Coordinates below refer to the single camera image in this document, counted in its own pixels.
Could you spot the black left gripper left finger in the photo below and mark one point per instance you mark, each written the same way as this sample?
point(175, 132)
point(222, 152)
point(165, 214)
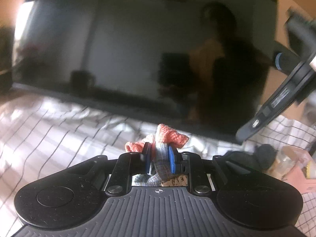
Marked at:
point(145, 158)

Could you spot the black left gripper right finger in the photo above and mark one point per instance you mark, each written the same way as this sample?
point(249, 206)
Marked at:
point(178, 165)

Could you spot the plaid fabric cloth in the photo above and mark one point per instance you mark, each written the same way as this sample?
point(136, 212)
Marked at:
point(159, 167)

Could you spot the orange knitted cloth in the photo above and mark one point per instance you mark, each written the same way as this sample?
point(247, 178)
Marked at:
point(164, 134)

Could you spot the dark grey plush toy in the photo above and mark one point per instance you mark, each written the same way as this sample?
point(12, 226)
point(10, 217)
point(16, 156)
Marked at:
point(261, 159)

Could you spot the black flat screen monitor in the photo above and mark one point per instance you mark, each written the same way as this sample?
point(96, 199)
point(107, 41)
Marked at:
point(197, 65)

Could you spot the clear plastic jar tan lid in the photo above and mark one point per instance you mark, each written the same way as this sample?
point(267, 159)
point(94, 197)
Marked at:
point(286, 159)

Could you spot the pink storage box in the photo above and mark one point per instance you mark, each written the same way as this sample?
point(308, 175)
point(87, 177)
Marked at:
point(302, 175)

